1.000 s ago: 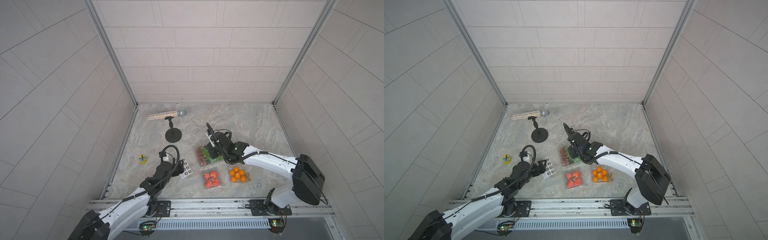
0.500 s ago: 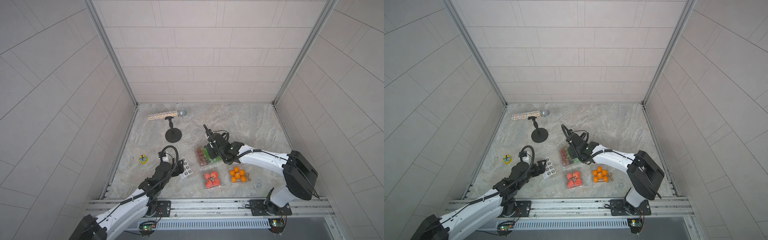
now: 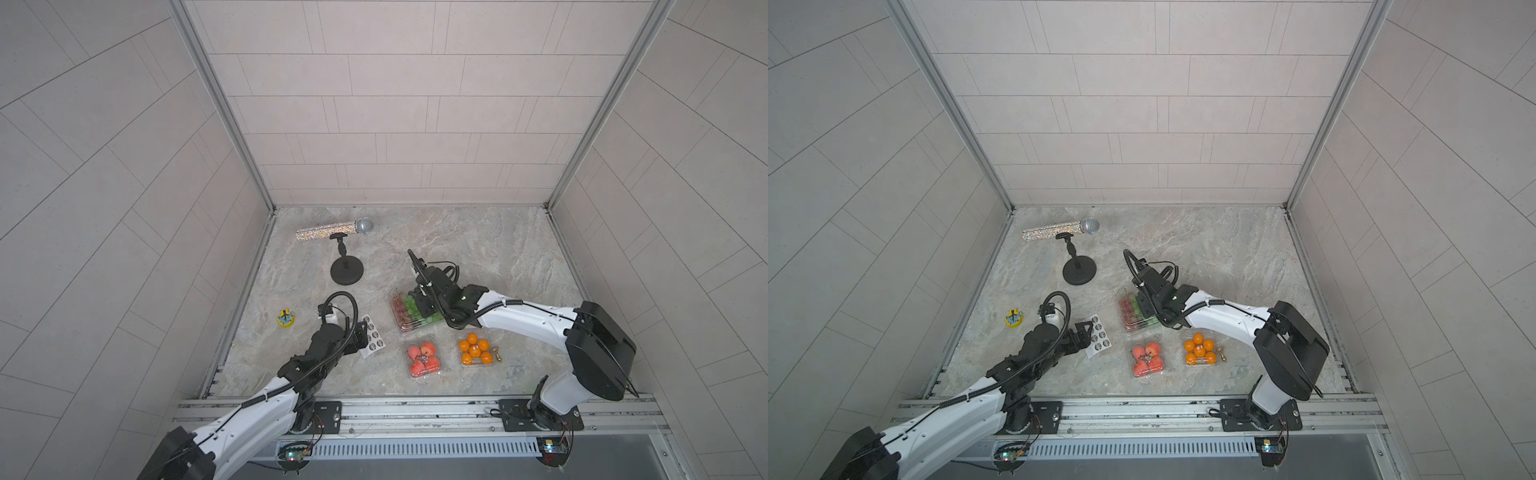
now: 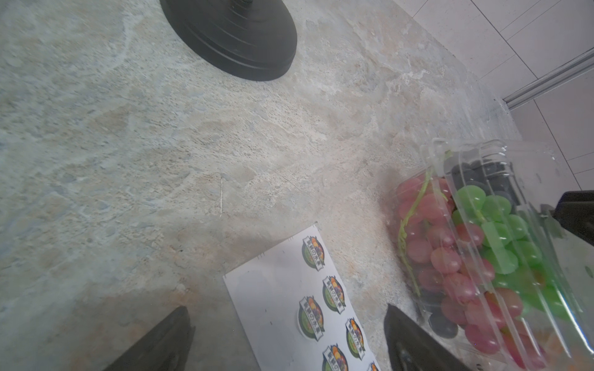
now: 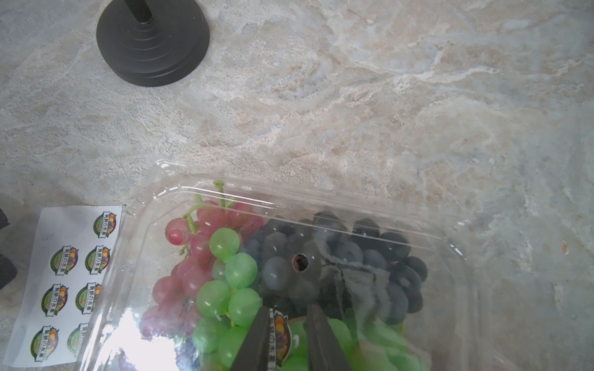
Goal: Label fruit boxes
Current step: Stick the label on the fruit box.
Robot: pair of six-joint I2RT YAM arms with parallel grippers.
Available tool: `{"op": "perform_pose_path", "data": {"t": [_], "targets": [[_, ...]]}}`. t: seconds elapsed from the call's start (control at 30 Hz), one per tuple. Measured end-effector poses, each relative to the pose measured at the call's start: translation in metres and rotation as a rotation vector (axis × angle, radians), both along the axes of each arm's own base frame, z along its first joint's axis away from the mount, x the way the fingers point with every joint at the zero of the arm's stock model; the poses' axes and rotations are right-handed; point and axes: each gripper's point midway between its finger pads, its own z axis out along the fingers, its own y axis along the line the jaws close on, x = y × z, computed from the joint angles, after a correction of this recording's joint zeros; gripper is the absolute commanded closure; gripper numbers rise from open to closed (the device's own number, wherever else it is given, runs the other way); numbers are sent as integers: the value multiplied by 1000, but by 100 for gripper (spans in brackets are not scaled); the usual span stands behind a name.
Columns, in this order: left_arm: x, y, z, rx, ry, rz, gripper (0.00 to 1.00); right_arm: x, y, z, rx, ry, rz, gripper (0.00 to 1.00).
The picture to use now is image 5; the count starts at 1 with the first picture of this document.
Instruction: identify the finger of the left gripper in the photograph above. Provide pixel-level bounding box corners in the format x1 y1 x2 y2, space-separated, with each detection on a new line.
0 210 18 289

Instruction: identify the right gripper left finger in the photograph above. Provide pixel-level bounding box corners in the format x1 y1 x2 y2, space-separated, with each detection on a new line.
230 306 272 371

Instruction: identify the white sticker sheet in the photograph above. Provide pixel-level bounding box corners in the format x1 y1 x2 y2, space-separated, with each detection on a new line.
4 206 123 368

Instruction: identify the round fruit sticker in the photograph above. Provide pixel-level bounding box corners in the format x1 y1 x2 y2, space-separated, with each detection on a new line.
267 309 292 370

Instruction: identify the clear grape box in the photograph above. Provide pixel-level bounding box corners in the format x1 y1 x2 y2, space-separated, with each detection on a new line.
77 160 513 370

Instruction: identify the black microphone stand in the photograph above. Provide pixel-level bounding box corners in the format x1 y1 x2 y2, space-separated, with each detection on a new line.
96 0 210 87

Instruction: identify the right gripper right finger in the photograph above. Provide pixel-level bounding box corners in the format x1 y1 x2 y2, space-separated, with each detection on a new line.
304 304 352 371

